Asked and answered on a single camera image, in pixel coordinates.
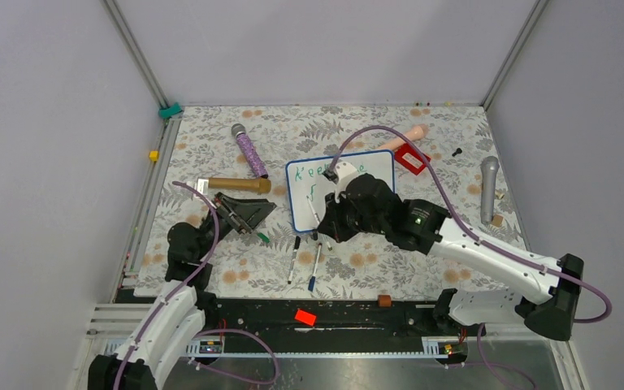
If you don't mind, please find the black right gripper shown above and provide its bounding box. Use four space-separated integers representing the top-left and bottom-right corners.
319 188 388 243

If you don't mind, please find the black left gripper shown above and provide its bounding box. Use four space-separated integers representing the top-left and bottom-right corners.
196 192 275 260

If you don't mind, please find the green marker cap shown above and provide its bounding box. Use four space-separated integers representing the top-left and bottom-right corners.
257 232 271 244

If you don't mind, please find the blue framed whiteboard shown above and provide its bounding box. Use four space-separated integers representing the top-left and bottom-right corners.
284 150 395 233

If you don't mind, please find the green whiteboard marker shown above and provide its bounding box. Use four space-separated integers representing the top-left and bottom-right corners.
305 194 333 252

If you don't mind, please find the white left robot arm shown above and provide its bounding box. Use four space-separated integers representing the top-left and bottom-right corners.
86 193 276 389

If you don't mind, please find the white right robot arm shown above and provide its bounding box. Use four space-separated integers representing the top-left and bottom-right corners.
318 174 584 341

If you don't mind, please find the black whiteboard marker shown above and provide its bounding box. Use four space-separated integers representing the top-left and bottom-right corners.
287 236 301 284

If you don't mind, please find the blue whiteboard marker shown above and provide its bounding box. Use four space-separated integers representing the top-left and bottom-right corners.
308 243 323 293

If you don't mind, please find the floral patterned table mat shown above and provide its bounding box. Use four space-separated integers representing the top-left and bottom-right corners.
133 106 500 300

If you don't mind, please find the purple glitter microphone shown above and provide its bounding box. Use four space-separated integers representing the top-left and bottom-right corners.
231 123 269 179

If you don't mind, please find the brown small block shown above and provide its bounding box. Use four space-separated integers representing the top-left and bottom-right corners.
377 294 392 308

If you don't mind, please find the red flat card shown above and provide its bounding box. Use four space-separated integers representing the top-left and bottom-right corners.
294 309 317 327

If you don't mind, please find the yellow small cube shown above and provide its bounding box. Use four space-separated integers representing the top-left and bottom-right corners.
149 150 159 163

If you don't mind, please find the pink microphone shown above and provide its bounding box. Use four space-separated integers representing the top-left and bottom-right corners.
377 123 430 151

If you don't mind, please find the teal corner clamp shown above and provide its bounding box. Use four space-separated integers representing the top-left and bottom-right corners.
158 102 183 119

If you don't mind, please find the wooden small cube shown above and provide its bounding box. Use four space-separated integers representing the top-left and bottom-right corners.
491 214 505 228

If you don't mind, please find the silver microphone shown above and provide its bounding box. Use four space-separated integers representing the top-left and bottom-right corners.
480 156 500 225

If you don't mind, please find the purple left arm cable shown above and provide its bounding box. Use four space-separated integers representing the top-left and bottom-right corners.
111 180 282 390

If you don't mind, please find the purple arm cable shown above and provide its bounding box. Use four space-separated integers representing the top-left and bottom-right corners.
323 125 613 390
111 180 282 390

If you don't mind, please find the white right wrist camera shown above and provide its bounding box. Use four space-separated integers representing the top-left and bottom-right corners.
332 161 360 200

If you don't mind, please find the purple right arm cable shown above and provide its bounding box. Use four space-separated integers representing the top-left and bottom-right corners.
323 125 613 390

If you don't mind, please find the red rectangular frame block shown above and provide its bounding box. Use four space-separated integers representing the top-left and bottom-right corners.
394 144 427 176

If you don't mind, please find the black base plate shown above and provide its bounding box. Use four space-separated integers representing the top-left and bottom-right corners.
186 297 479 356

